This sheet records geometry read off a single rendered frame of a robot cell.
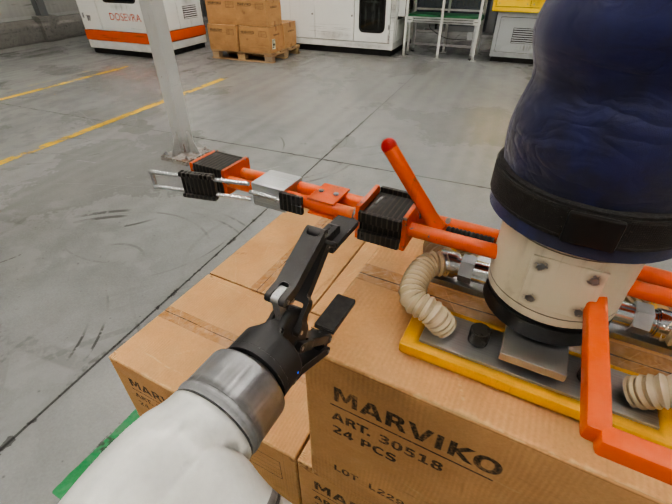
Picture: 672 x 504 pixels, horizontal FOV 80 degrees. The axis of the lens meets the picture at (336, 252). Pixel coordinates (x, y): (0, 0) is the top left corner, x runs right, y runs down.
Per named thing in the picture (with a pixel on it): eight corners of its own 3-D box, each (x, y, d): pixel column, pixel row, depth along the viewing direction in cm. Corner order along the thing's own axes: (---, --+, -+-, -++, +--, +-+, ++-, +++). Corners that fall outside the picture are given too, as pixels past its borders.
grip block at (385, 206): (421, 223, 68) (426, 192, 64) (401, 254, 61) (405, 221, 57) (375, 212, 71) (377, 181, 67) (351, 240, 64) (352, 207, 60)
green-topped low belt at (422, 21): (477, 55, 714) (485, 14, 677) (473, 60, 676) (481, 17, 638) (409, 50, 753) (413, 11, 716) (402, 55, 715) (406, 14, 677)
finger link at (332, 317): (333, 331, 53) (333, 335, 54) (355, 299, 58) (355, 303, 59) (314, 323, 54) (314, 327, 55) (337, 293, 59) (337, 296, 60)
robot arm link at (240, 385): (186, 429, 40) (225, 385, 44) (259, 473, 37) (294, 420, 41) (163, 372, 35) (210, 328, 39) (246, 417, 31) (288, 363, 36)
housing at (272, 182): (304, 197, 75) (303, 175, 72) (284, 214, 70) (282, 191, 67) (273, 189, 77) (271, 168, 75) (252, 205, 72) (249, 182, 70)
